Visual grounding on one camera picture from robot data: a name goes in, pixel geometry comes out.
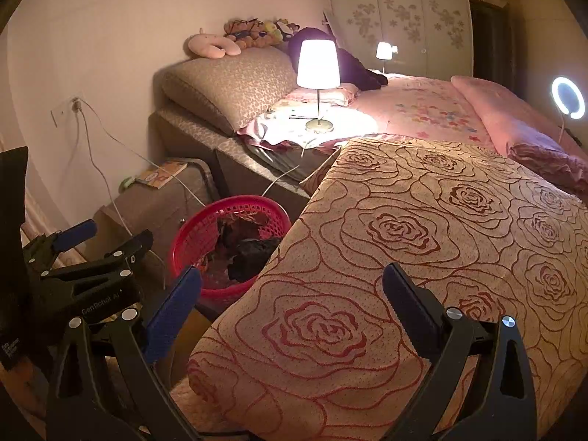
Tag pink floral bed sheet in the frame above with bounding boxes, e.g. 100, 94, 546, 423
238, 74, 494, 150

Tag brown bed frame base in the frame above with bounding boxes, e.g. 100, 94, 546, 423
150, 103, 329, 219

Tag rose pattern bedspread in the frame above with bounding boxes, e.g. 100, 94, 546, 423
171, 134, 588, 441

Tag white wall socket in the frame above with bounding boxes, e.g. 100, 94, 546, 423
50, 94, 84, 129

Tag white power cable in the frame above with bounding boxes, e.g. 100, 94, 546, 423
71, 97, 318, 277

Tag folded pink duvet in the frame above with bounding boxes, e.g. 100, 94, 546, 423
451, 76, 587, 198

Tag pink plush neck pillow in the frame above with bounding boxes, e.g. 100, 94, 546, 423
187, 29, 241, 60

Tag colourful children's book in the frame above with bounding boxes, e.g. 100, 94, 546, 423
135, 161, 187, 190

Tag dark purple clothing heap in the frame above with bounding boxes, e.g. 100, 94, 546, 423
288, 28, 389, 91

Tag brown plush toy pile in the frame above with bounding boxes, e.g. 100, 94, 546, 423
223, 18, 300, 50

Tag red plastic laundry basket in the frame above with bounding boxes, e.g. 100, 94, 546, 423
169, 195, 291, 311

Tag brown bedside cabinet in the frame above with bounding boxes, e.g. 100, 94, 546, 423
82, 158, 219, 271

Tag brown padded headboard cushion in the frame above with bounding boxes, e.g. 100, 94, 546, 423
161, 47, 296, 136

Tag white ring light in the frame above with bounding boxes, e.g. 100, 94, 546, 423
550, 76, 587, 143

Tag brown crumpled paper bag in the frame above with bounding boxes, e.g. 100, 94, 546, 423
197, 212, 269, 271

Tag small far bedside lamp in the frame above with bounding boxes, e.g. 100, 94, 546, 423
376, 41, 399, 74

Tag floral sliding wardrobe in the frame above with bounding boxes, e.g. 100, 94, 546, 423
326, 0, 473, 81

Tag lit white table lamp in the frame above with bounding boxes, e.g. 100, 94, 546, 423
297, 39, 341, 135

